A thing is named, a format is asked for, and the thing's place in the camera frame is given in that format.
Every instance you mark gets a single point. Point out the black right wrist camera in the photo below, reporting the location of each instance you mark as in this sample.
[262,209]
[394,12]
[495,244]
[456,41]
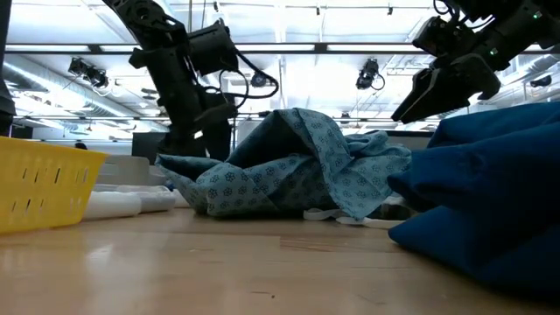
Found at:
[442,37]

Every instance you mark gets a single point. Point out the black ceiling-mounted camera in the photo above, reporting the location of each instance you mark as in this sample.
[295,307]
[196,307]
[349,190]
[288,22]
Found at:
[367,74]
[259,80]
[89,72]
[541,81]

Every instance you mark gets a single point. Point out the light blue patterned gown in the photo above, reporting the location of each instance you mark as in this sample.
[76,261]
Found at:
[284,175]

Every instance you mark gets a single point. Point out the clear plastic bin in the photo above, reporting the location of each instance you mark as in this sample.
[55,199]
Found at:
[127,168]

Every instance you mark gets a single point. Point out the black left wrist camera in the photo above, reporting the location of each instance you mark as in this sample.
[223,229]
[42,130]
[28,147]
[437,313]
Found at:
[212,46]

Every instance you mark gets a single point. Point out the black monitor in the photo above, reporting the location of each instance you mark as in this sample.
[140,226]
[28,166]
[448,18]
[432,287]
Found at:
[144,146]

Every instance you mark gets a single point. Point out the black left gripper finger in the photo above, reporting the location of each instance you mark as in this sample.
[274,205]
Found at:
[219,142]
[184,144]

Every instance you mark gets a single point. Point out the yellow plastic basket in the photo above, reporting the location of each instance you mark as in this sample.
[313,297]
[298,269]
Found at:
[44,184]

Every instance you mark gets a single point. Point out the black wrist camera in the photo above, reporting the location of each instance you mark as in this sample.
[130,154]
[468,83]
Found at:
[212,46]
[442,37]

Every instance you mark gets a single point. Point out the dark blue cloth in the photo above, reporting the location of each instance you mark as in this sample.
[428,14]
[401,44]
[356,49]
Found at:
[490,184]

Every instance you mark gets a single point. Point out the blue zip pouch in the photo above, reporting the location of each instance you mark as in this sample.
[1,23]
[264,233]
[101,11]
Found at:
[169,184]

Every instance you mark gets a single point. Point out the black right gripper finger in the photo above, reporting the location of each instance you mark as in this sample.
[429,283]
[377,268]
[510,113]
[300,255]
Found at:
[415,96]
[464,83]

